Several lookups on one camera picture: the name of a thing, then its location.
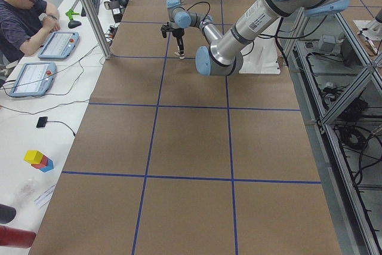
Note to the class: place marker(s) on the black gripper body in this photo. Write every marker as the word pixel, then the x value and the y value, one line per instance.
pixel 178 32

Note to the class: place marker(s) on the aluminium frame post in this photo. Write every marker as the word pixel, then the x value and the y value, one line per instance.
pixel 97 28

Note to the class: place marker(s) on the seated person dark shirt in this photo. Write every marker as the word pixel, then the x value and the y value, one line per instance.
pixel 25 25

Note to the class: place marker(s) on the green toy figure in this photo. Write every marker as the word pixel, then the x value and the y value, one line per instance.
pixel 71 13

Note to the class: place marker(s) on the white PPR valve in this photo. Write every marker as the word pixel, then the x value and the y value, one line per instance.
pixel 180 54

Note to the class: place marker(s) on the upper blue teach pendant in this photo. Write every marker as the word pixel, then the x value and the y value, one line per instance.
pixel 59 46

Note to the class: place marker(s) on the yellow block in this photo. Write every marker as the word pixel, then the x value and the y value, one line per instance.
pixel 33 157

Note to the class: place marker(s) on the red cylinder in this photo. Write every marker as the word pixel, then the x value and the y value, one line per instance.
pixel 18 238

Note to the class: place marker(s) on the brown paper table cover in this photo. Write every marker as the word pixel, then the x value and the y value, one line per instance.
pixel 167 161

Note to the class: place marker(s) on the black cylinder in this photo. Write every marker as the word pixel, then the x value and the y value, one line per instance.
pixel 7 213

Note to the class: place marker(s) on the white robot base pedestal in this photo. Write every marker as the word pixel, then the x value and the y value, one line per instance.
pixel 260 58

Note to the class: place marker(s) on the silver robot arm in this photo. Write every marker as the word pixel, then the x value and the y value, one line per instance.
pixel 223 57

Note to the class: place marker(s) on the lower blue teach pendant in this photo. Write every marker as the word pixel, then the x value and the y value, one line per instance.
pixel 34 80

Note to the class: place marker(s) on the small black box device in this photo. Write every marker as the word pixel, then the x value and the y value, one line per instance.
pixel 42 121

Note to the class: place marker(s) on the blue block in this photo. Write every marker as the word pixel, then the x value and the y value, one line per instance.
pixel 48 167

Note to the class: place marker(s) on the blue teach pendant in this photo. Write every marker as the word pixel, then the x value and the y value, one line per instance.
pixel 59 46
pixel 34 80

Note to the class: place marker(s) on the red block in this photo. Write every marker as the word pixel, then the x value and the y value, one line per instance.
pixel 43 163

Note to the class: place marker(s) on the black computer mouse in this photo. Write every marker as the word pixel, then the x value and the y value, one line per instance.
pixel 73 24

